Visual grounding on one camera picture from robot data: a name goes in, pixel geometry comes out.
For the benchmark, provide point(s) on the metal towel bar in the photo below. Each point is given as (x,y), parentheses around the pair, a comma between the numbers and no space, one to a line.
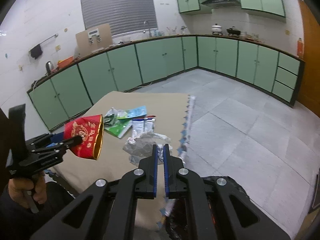
(48,40)

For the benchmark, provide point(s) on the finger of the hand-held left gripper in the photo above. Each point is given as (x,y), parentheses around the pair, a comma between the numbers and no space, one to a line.
(56,140)
(72,140)

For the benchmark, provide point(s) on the green drawer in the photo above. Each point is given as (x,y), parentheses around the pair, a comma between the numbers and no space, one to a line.
(283,91)
(286,78)
(288,63)

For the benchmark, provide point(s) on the green base cabinet unit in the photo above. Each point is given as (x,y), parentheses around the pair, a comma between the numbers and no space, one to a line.
(155,60)

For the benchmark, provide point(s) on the green wrapper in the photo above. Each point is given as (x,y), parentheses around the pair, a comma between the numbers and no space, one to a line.
(117,130)

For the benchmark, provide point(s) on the metal faucet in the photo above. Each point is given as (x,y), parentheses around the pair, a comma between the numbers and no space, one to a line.
(149,28)

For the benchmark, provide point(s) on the person's left hand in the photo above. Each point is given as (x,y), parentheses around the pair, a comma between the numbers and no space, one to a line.
(20,192)

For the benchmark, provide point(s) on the utensil holder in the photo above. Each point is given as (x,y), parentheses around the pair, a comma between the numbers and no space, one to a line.
(170,31)

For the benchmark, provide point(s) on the wooden door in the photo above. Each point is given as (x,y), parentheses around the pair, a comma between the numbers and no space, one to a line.
(311,67)

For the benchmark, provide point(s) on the orange basket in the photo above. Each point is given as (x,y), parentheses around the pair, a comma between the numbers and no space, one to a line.
(65,63)

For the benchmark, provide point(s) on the silver snack packet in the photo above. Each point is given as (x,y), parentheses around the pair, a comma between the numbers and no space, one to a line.
(142,124)

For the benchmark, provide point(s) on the large white wrapper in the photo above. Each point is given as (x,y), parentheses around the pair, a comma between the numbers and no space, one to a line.
(142,147)

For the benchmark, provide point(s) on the dark towel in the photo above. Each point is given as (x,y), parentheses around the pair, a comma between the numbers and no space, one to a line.
(36,52)

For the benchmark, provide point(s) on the white cooking pot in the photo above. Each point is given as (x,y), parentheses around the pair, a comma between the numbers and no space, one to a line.
(217,29)

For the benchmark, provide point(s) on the white blue scalloped cloth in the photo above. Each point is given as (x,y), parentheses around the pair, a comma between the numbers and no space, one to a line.
(188,120)

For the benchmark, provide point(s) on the black wok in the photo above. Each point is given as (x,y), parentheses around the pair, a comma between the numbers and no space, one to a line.
(233,32)

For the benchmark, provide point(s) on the silver wrapper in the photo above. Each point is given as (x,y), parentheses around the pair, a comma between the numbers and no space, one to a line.
(113,116)

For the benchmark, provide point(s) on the table with beige cloth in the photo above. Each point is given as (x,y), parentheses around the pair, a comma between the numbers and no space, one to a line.
(82,172)

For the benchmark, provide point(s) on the red thermos bottle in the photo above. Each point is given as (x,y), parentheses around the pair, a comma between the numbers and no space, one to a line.
(299,48)

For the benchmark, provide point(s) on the electric kettle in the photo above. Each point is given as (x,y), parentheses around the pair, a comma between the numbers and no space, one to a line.
(49,67)

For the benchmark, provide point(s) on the grey window blind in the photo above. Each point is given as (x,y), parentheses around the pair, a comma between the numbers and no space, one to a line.
(117,7)

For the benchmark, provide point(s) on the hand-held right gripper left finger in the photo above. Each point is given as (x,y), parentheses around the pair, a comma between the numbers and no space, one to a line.
(155,175)

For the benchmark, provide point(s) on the light blue wrapper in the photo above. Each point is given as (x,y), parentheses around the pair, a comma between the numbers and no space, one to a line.
(136,111)

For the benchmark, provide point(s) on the brown water dispenser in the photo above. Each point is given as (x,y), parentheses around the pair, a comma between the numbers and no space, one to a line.
(83,42)

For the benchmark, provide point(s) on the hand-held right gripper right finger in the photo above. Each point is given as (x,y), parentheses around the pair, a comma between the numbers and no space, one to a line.
(166,175)

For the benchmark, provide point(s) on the person's dark clothing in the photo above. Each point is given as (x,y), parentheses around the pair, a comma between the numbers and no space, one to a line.
(30,225)

